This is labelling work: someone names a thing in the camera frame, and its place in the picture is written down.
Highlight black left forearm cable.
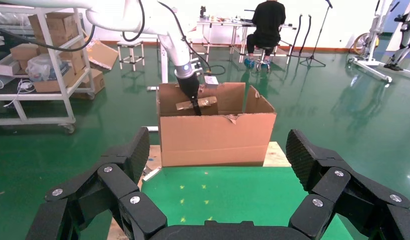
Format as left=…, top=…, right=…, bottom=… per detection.
left=122, top=0, right=227, bottom=76

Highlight white charger with cable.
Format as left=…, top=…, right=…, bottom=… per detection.
left=2, top=78, right=36, bottom=109

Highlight white flat box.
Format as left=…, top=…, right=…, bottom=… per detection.
left=0, top=54, right=22, bottom=77

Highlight black sagging arm cable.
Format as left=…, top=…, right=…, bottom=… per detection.
left=0, top=24, right=96, bottom=53

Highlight seated person in black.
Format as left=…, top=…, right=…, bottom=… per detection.
left=244, top=0, right=287, bottom=70

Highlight large printed cardboard box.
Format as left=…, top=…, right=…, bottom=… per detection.
left=27, top=12, right=80, bottom=47

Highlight black microphone stand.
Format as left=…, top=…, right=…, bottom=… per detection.
left=299, top=0, right=335, bottom=69

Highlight white desk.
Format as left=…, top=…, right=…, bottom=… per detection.
left=196, top=16, right=298, bottom=64

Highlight small plain cardboard box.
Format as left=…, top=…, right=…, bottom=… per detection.
left=9, top=43, right=40, bottom=70

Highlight taped small cardboard box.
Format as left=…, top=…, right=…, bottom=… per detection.
left=175, top=96, right=219, bottom=117

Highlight white support stand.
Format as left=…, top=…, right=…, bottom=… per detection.
left=349, top=0, right=394, bottom=84

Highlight round swivel stool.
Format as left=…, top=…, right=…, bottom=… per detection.
left=254, top=46, right=278, bottom=72

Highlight green table cloth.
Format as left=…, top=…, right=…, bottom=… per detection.
left=140, top=166, right=354, bottom=240

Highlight long low cardboard box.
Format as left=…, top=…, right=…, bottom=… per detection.
left=32, top=67, right=76, bottom=94

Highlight white metal stand frame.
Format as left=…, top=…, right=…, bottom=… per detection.
left=146, top=42, right=170, bottom=133

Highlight brown cardboard box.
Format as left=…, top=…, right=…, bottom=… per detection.
left=70, top=49, right=87, bottom=74
left=72, top=67, right=106, bottom=100

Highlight small white frame stool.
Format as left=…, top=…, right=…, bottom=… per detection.
left=117, top=39, right=146, bottom=72

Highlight clear plastic bag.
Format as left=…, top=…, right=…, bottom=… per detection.
left=26, top=53, right=70, bottom=83

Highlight flattened cardboard sheet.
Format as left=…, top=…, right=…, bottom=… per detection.
left=85, top=39, right=119, bottom=71

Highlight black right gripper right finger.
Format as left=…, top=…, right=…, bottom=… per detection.
left=286, top=129, right=410, bottom=240

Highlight hanging exoskeleton legs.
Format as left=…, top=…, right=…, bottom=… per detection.
left=383, top=0, right=410, bottom=72

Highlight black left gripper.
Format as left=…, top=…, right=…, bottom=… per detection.
left=176, top=73, right=203, bottom=117

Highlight white shelf cart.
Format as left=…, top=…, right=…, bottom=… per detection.
left=0, top=6, right=96, bottom=135

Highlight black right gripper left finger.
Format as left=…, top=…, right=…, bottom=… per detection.
left=26, top=127, right=168, bottom=240

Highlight black curved hose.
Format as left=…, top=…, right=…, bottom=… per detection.
left=299, top=14, right=313, bottom=56
left=289, top=13, right=304, bottom=57

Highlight large open cardboard carton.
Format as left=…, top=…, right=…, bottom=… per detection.
left=156, top=82, right=278, bottom=168

